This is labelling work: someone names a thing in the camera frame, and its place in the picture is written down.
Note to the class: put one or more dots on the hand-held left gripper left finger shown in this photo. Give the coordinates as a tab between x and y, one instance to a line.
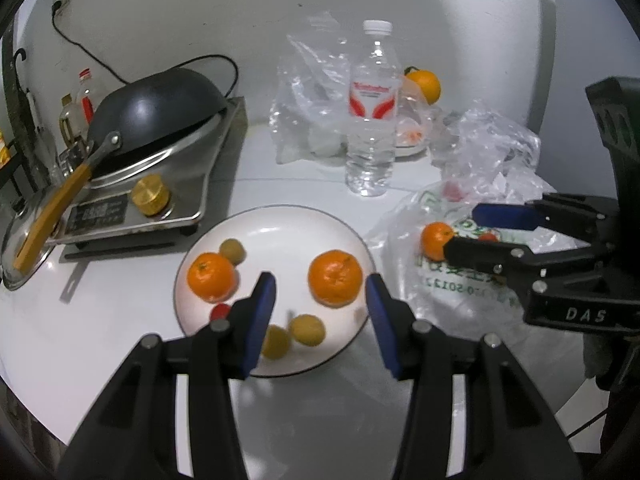
257	325

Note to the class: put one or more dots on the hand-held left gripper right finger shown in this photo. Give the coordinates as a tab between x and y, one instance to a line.
382	325

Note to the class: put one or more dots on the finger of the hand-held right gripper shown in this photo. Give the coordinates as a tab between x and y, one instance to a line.
480	254
500	215

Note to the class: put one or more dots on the dark vertical pipe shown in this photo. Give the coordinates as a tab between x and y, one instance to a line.
17	110

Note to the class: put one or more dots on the white round plate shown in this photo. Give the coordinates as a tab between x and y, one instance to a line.
280	240

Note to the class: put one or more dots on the black hook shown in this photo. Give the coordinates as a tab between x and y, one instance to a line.
18	55

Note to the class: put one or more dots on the large mandarin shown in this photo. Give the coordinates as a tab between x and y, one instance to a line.
212	277
335	278

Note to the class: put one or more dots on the crumpled clear plastic bag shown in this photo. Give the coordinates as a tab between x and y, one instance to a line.
490	145

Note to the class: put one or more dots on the yellow detergent bottle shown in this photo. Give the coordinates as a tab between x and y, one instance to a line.
3	150

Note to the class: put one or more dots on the small mandarin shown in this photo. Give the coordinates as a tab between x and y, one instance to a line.
436	240

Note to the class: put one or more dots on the large orange with leaf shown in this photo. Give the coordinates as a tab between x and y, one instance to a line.
425	85

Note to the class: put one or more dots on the brass round knob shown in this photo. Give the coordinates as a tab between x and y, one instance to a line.
150	195

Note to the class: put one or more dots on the steel pot lid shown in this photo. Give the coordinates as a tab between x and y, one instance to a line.
15	232

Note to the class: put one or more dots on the clear bottle with red label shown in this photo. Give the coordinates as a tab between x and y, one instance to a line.
87	105

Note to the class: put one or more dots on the steel induction cooker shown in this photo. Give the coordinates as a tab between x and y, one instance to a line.
210	160

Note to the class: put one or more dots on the brown longan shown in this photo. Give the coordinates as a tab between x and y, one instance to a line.
307	330
233	251
276	342

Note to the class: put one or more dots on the black metal rack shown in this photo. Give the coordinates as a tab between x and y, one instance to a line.
10	175

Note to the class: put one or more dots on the clear plastic water bottle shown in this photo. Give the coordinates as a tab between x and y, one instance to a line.
372	160

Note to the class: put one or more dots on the clear oil bottle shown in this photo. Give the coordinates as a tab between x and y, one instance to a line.
67	125

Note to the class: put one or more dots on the printed clear plastic bag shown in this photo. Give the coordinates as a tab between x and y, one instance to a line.
450	300

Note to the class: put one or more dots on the red cherry tomato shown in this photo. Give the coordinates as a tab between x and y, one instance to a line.
453	191
487	236
220	311

